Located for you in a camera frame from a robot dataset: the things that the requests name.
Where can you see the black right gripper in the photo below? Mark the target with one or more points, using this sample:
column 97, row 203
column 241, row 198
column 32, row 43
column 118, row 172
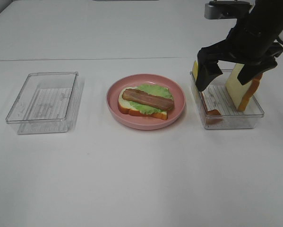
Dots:
column 250, row 42

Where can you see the bacon strip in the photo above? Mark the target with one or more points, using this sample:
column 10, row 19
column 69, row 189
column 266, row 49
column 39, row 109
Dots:
column 210, row 117
column 144, row 98

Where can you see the green lettuce leaf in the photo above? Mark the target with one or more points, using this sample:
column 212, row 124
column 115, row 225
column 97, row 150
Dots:
column 147, row 99

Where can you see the bread slice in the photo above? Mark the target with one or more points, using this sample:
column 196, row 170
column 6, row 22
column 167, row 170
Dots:
column 131, row 112
column 241, row 94

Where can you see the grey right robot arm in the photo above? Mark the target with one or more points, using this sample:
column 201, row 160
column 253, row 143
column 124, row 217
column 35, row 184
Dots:
column 251, row 42

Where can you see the yellow cheese slice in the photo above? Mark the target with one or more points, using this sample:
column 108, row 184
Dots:
column 195, row 70

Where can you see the clear right plastic container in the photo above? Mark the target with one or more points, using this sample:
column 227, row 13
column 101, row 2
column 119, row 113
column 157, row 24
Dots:
column 217, row 97

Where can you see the clear plastic container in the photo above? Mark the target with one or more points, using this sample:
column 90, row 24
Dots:
column 48, row 102
column 217, row 97

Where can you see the pink round plate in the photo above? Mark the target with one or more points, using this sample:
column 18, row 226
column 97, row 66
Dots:
column 142, row 122

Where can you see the clear left plastic container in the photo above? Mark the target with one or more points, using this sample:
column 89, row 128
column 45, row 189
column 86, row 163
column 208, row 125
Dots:
column 48, row 102

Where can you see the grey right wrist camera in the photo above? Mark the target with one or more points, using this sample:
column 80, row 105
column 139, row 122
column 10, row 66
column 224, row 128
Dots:
column 226, row 9

